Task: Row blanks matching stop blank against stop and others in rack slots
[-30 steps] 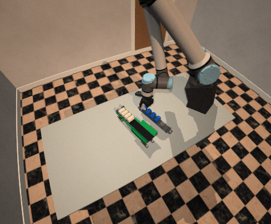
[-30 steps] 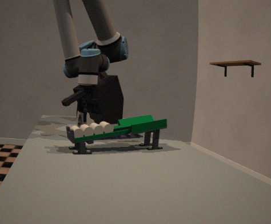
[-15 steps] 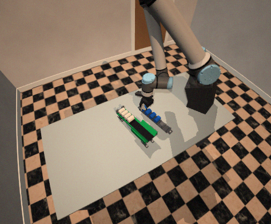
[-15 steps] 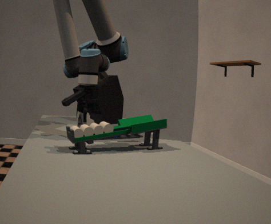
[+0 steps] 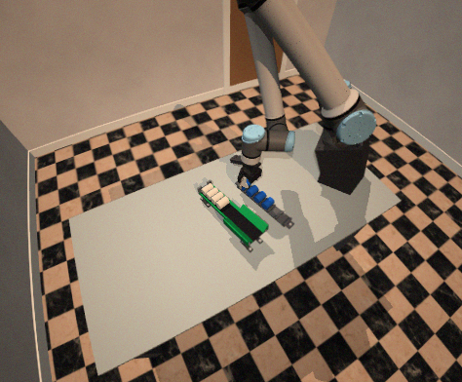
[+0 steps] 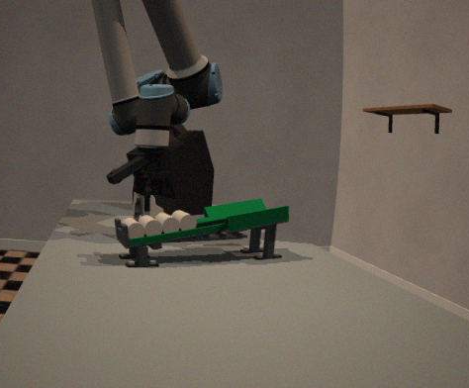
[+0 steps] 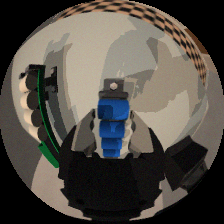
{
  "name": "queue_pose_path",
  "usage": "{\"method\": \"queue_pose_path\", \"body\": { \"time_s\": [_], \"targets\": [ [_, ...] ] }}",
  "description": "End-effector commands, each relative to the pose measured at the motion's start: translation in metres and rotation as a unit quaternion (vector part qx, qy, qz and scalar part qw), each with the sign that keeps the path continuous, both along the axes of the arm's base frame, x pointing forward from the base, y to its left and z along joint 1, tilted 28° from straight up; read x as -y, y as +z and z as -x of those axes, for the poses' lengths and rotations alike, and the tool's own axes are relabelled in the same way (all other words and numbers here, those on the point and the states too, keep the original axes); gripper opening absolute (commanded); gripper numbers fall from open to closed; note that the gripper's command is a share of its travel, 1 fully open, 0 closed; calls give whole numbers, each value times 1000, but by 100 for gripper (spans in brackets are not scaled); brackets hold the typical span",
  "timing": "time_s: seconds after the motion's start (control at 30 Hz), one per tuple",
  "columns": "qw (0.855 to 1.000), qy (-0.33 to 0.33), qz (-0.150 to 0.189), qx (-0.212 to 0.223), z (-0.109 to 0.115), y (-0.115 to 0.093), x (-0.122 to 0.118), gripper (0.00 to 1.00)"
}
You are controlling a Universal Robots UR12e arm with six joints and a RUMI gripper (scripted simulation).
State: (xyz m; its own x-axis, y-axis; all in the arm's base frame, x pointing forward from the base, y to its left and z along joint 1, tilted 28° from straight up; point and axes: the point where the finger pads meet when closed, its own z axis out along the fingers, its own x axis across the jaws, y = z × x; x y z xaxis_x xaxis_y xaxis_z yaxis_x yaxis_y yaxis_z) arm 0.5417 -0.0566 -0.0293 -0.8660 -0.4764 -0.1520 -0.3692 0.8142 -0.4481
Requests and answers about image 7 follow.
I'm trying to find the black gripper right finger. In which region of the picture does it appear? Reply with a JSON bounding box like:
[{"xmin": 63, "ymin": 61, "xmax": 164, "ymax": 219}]
[{"xmin": 128, "ymin": 110, "xmax": 165, "ymax": 181}]

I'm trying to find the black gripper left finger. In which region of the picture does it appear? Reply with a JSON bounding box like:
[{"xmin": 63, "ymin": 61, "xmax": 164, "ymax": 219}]
[{"xmin": 58, "ymin": 109, "xmax": 97, "ymax": 180}]

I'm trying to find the tan plastic bar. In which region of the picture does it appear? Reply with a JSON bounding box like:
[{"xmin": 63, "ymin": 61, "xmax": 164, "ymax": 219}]
[
  {"xmin": 20, "ymin": 90, "xmax": 39, "ymax": 110},
  {"xmin": 19, "ymin": 71, "xmax": 38, "ymax": 93},
  {"xmin": 24, "ymin": 109, "xmax": 43, "ymax": 127}
]

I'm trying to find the blue plastic bar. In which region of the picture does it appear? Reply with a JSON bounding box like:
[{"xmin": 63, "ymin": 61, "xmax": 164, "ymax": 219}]
[
  {"xmin": 97, "ymin": 99, "xmax": 129, "ymax": 120},
  {"xmin": 101, "ymin": 138, "xmax": 122, "ymax": 149},
  {"xmin": 99, "ymin": 121, "xmax": 125, "ymax": 138},
  {"xmin": 103, "ymin": 149, "xmax": 120, "ymax": 157}
]

